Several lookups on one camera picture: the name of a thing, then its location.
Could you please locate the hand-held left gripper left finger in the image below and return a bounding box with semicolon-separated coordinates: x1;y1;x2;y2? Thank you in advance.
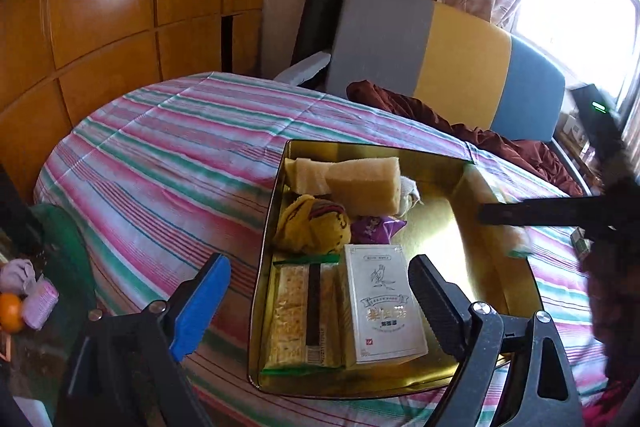
54;252;232;427

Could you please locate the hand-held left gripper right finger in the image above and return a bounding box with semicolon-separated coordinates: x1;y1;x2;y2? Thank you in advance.
407;254;586;427

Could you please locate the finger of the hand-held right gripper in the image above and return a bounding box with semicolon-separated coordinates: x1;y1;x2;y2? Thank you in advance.
477;196;616;230

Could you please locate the gold tin box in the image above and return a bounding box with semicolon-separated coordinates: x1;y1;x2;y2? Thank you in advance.
247;138;546;400

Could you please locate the purple snack packet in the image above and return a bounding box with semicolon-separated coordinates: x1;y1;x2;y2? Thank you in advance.
350;214;407;248

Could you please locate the yellow knit sock bundle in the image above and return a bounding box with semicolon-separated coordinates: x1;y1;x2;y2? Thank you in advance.
272;194;352;255

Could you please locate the large yellow sponge block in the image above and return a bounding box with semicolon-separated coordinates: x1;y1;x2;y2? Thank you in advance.
325;157;403;218

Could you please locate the person's right forearm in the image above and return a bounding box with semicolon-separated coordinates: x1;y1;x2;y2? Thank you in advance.
580;227;640;388

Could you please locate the person's right hand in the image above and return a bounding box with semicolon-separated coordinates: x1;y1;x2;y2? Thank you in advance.
597;147;640;238

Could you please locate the white printed box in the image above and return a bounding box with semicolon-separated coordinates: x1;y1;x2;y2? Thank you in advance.
342;243;430;367

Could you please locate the maroon blanket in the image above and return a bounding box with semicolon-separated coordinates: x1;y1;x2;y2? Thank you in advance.
346;79;586;198

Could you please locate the cracker packet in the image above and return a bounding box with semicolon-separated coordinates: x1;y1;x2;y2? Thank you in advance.
259;256;351;375

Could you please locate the white crumpled plastic bag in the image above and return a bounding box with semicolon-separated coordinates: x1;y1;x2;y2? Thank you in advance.
397;176;426;215

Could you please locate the barred window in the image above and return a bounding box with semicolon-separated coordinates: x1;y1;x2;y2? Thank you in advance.
515;0;640;108

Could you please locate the grey yellow blue headboard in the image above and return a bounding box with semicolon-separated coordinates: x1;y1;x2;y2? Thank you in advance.
325;0;566;142

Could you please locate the green cloth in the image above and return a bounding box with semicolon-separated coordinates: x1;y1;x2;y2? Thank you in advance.
30;202;101;333

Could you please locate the pink ribbed item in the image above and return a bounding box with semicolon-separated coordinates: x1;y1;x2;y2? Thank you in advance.
22;277;60;330

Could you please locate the pale thin sponge slab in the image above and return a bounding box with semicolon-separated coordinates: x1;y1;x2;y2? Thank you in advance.
285;158;346;198

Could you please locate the pale pink cloth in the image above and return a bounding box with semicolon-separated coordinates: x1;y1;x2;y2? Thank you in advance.
0;258;38;295

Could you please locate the orange fruit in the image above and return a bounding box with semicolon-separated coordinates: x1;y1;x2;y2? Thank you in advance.
0;293;24;334

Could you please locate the red cloth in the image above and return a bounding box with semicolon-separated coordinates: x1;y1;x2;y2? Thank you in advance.
582;379;640;427

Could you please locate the white padded cover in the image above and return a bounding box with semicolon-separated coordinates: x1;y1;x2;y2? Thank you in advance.
272;52;331;88

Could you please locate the black rolled mat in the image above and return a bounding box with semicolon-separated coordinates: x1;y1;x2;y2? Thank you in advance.
291;0;352;72

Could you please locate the wooden wardrobe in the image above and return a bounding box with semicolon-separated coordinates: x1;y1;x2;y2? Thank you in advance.
0;0;276;208

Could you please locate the blue bed frame rail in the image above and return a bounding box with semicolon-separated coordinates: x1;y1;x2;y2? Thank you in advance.
547;139;591;195

